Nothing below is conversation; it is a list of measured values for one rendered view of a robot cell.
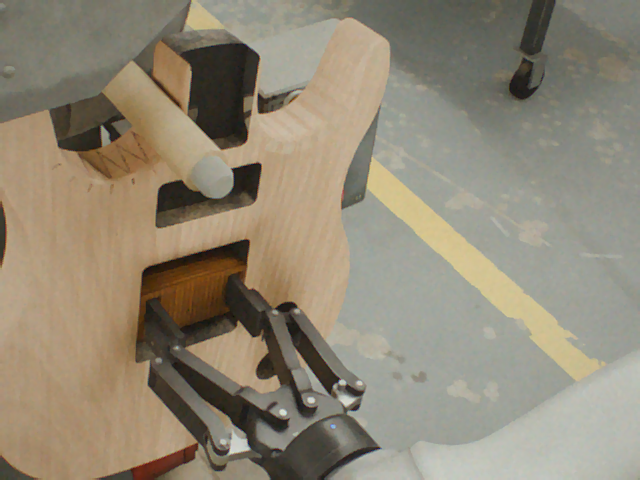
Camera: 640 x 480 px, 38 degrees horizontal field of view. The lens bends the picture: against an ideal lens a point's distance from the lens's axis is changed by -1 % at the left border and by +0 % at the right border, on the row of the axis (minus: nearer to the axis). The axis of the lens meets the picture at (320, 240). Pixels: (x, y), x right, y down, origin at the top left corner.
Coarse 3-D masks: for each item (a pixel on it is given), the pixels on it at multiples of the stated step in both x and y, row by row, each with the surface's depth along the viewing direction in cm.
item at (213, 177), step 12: (216, 156) 61; (204, 168) 60; (216, 168) 60; (228, 168) 61; (192, 180) 61; (204, 180) 60; (216, 180) 60; (228, 180) 60; (204, 192) 60; (216, 192) 60; (228, 192) 61
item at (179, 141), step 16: (128, 64) 67; (128, 80) 66; (144, 80) 66; (112, 96) 66; (128, 96) 65; (144, 96) 64; (160, 96) 64; (128, 112) 65; (144, 112) 64; (160, 112) 63; (176, 112) 63; (144, 128) 64; (160, 128) 62; (176, 128) 62; (192, 128) 62; (160, 144) 62; (176, 144) 61; (192, 144) 61; (208, 144) 61; (176, 160) 61; (192, 160) 60; (224, 160) 62
